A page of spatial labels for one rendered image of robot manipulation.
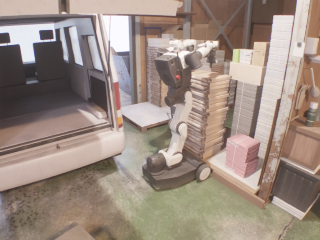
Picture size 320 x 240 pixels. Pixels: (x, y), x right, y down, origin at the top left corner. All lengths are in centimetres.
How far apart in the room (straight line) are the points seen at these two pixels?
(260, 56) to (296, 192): 142
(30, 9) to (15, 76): 302
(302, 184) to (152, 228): 139
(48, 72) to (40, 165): 211
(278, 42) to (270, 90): 51
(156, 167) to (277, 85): 152
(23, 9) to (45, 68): 303
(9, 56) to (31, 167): 214
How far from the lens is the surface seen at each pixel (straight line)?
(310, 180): 219
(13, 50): 388
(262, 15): 650
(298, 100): 208
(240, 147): 241
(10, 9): 95
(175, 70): 195
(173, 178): 230
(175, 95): 207
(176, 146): 233
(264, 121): 260
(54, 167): 224
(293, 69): 190
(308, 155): 211
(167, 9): 122
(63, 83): 400
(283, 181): 229
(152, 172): 231
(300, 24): 189
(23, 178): 226
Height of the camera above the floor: 157
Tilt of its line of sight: 23 degrees down
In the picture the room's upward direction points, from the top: straight up
